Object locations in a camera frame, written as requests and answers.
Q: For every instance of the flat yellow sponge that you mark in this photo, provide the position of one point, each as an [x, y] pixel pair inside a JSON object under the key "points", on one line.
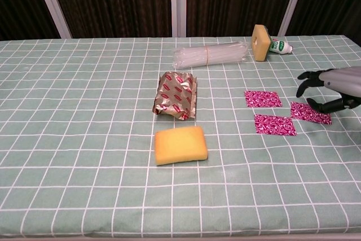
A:
{"points": [[180, 145]]}

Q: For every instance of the small white green-label bottle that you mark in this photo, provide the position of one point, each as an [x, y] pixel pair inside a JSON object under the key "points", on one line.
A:
{"points": [[280, 46]]}

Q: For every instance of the grey partition post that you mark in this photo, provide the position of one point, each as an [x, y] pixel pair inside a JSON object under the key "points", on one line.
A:
{"points": [[52, 4], [178, 1], [292, 4]]}

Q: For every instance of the silver red foil snack packet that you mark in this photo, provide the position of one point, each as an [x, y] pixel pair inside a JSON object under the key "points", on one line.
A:
{"points": [[175, 94]]}

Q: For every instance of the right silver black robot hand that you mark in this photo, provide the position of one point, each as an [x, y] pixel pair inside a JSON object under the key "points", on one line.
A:
{"points": [[348, 83]]}

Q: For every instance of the wooden block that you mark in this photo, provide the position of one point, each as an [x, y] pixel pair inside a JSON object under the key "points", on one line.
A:
{"points": [[260, 43]]}

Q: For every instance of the bundle of clear straws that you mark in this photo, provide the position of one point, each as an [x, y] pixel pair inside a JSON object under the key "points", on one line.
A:
{"points": [[211, 54]]}

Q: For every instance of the green checked tablecloth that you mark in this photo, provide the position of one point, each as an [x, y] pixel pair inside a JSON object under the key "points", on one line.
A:
{"points": [[84, 139]]}

